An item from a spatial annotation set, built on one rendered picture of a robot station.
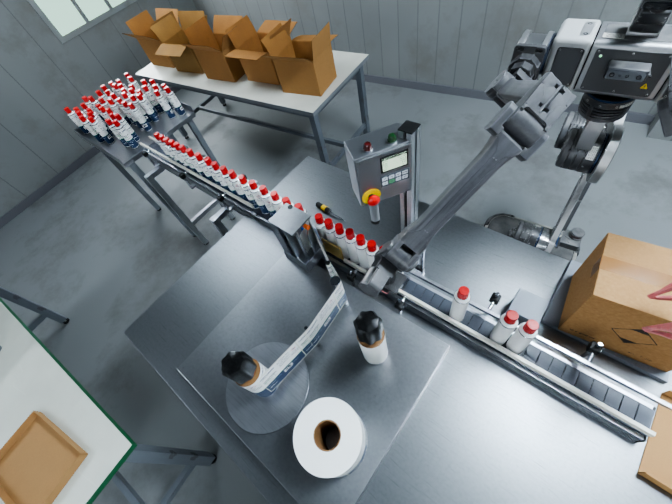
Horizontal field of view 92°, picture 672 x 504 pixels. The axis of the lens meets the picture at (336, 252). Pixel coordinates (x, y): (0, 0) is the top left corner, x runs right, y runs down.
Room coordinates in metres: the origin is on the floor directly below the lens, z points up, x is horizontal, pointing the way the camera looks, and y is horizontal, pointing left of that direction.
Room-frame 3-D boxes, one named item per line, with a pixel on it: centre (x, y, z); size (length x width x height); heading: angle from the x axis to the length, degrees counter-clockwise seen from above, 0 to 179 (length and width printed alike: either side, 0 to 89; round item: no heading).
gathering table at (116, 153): (2.54, 1.13, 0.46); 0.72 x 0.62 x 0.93; 37
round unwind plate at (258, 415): (0.38, 0.38, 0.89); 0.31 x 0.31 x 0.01
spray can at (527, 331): (0.24, -0.47, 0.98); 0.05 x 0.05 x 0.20
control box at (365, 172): (0.73, -0.20, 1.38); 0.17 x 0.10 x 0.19; 92
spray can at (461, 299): (0.40, -0.35, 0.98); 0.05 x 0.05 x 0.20
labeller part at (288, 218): (0.88, 0.13, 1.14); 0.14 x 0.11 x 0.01; 37
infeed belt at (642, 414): (0.60, -0.20, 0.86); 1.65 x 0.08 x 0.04; 37
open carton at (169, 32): (3.43, 0.69, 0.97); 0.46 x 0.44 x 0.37; 48
